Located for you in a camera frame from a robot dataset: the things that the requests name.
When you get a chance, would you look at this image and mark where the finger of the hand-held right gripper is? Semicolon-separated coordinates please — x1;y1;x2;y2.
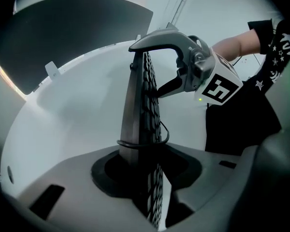
157;67;187;99
128;28;193;57

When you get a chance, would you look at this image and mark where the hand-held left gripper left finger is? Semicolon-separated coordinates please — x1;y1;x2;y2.
14;150;158;232

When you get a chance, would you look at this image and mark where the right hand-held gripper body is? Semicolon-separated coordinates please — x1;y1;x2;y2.
176;35;244;106

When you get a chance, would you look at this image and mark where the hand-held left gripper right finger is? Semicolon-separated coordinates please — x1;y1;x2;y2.
159;127;290;232

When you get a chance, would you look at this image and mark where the black keyboard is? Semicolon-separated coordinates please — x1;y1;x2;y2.
116;49;173;231

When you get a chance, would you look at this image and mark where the person's right forearm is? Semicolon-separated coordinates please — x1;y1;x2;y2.
211;29;263;65

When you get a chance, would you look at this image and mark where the black star-print shirt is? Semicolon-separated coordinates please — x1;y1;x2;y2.
204;18;290;156

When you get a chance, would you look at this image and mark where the wide dark desk divider panel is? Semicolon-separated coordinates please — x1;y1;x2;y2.
0;0;154;96

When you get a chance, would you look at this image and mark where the wall cable conduit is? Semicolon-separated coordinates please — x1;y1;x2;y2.
168;0;191;28

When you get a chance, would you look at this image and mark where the black cable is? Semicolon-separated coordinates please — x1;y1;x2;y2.
116;121;171;151

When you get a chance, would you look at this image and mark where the round desk cable grommet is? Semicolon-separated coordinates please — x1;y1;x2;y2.
7;165;15;185

